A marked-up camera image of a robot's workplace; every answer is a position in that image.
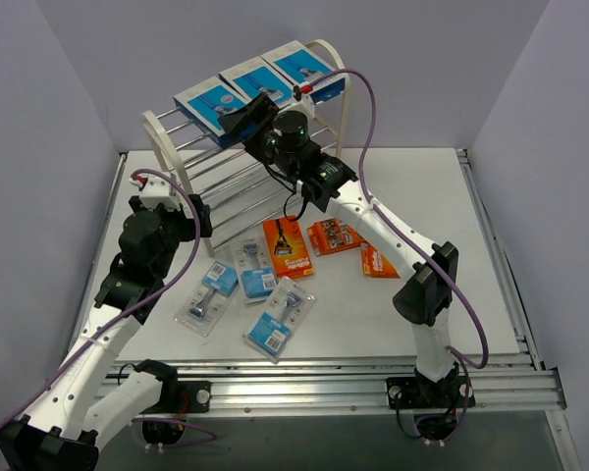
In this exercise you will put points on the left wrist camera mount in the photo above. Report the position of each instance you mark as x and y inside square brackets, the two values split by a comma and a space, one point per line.
[153, 192]

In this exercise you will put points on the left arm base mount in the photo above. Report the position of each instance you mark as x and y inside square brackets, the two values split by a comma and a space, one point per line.
[181, 399]

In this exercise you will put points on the Gillette razor blister pack front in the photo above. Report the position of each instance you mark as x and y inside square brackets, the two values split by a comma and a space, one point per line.
[281, 316]

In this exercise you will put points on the orange Gillette Fusion5 box right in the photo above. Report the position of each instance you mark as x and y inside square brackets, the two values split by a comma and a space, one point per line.
[375, 265]

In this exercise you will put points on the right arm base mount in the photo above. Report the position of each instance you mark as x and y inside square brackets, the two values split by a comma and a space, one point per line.
[430, 411]

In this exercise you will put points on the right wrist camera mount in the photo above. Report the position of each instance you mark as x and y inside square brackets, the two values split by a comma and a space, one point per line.
[301, 102]

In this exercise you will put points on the cream metal-rod shelf rack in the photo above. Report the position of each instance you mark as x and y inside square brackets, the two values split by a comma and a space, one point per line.
[239, 191]

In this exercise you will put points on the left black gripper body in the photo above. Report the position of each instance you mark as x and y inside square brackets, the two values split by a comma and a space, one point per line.
[199, 214]

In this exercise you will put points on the orange gillette fusion5 box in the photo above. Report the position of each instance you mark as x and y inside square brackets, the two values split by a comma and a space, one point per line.
[375, 265]
[288, 251]

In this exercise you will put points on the small blue cartridge pack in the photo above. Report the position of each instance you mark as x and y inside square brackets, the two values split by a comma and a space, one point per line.
[209, 299]

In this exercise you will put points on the orange Gillette styler box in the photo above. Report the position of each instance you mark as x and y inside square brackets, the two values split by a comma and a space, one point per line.
[331, 236]

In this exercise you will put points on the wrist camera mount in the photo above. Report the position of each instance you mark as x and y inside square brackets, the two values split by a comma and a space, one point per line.
[301, 102]
[153, 192]

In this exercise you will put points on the gillette razor blister pack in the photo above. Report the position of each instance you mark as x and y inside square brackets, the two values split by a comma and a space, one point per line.
[254, 269]
[281, 316]

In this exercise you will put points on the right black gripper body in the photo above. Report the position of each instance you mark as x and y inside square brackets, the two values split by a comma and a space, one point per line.
[256, 123]

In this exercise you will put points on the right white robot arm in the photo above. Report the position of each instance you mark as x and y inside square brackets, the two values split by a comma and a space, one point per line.
[427, 269]

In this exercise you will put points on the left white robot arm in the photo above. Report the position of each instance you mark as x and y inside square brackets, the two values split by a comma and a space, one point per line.
[63, 427]

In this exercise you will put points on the orange Gillette Fusion5 box centre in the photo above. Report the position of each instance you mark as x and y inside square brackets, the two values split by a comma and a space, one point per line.
[288, 251]

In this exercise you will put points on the blue Harry's box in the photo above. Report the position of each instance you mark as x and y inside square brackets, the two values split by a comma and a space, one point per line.
[207, 101]
[256, 76]
[299, 65]

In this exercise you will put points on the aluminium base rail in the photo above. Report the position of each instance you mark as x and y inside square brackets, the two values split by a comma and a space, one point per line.
[258, 388]

